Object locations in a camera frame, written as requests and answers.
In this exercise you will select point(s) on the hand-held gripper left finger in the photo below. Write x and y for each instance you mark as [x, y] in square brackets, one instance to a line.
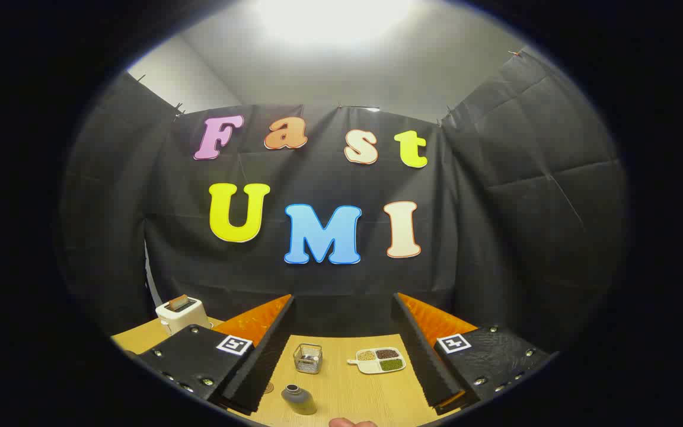
[258, 367]

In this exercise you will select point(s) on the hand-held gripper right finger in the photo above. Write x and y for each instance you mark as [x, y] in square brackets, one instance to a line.
[427, 367]

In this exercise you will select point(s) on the silver juice bottle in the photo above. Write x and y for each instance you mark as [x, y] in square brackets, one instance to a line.
[301, 402]

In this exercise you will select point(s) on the divided plate with beans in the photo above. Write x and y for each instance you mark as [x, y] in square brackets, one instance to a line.
[377, 360]

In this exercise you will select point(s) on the wooden table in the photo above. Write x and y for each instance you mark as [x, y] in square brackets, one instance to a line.
[350, 391]

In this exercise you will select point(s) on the white toaster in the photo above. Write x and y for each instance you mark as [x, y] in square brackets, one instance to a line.
[186, 319]

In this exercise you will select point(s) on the toast slice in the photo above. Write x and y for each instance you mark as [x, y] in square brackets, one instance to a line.
[178, 302]

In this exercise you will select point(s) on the black backdrop cloth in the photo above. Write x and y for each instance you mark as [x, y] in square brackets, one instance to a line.
[329, 284]

